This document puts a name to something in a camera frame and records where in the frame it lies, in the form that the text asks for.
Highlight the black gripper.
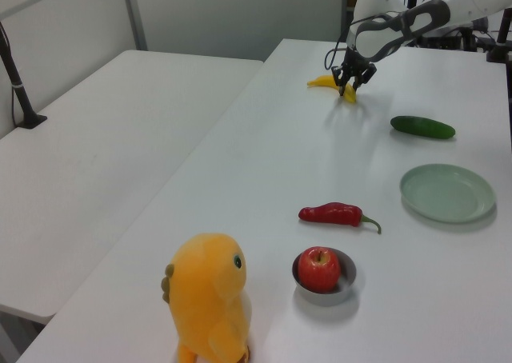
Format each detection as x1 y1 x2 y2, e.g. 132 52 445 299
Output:
330 49 378 98

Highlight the yellow banana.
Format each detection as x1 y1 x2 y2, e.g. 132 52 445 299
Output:
306 74 358 104

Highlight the green cucumber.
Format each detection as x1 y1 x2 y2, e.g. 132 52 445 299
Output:
390 115 457 141

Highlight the red chili pepper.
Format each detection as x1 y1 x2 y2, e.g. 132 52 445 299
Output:
298 201 382 235

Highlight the red apple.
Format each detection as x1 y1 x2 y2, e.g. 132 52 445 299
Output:
297 245 342 293

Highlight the small grey metal bowl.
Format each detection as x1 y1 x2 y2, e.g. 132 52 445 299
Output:
291 247 358 307

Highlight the orange plush toy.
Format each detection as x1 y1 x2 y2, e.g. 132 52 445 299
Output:
161 233 254 363

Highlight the white adjacent table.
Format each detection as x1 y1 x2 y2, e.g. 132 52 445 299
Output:
0 50 265 326

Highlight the black pole with white band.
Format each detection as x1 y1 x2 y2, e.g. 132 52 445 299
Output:
0 18 48 130

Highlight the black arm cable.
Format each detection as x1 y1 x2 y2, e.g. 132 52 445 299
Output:
323 17 355 73

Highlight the black camera stand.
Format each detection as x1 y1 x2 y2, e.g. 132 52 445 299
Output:
486 6 512 63

